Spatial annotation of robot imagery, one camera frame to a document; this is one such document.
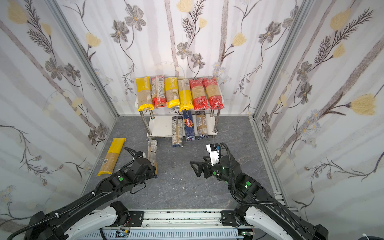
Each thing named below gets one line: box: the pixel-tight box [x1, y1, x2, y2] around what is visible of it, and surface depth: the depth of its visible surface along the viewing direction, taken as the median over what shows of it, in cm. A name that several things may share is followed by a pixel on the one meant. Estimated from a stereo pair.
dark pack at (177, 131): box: [172, 116, 184, 147], surface depth 100 cm
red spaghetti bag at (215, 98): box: [203, 76, 225, 110], surface depth 81 cm
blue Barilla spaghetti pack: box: [183, 110, 196, 141], surface depth 103 cm
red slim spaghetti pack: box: [151, 75, 167, 108], surface depth 82 cm
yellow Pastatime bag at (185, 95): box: [178, 79, 194, 112], surface depth 81 cm
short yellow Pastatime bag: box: [164, 77, 181, 109], surface depth 82 cm
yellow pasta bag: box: [97, 138, 127, 177], surface depth 97 cm
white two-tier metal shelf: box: [135, 97, 225, 147], surface depth 106 cm
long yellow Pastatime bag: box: [135, 76, 155, 112], surface depth 82 cm
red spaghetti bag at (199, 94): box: [189, 78, 209, 111], surface depth 82 cm
